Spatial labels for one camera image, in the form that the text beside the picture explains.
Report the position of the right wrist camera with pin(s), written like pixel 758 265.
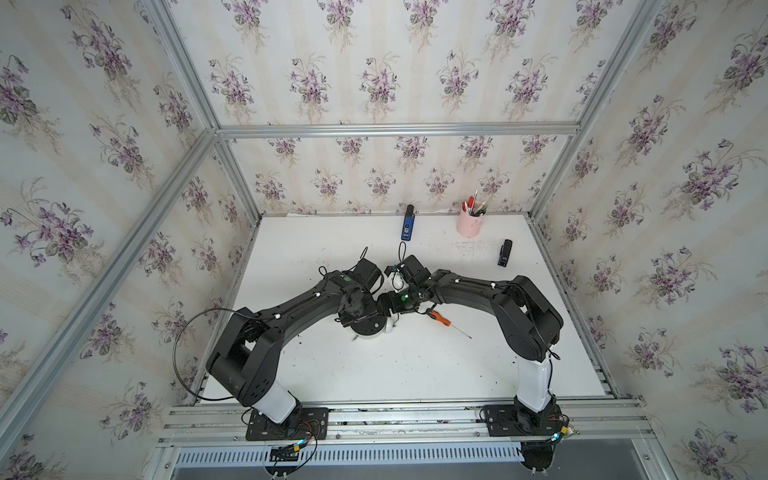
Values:
pixel 407 272

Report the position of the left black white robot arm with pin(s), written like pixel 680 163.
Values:
pixel 245 358

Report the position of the aluminium mounting rail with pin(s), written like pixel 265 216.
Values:
pixel 224 424

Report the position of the pink pen cup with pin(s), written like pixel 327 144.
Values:
pixel 469 225

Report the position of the aluminium frame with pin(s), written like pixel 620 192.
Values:
pixel 37 384

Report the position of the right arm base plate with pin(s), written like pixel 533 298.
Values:
pixel 511 420

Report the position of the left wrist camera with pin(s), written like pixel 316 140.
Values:
pixel 368 275

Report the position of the blue black stapler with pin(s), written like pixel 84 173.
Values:
pixel 408 223

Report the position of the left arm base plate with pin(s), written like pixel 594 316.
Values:
pixel 299 425

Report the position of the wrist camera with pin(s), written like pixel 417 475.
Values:
pixel 368 275
pixel 407 272

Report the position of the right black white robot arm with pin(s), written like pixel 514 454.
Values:
pixel 530 325

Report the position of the white twin bell alarm clock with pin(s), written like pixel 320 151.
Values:
pixel 375 325

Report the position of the orange handled screwdriver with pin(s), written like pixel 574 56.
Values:
pixel 436 316

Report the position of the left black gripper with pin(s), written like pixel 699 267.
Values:
pixel 371 304

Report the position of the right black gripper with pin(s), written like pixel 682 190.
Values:
pixel 388 298

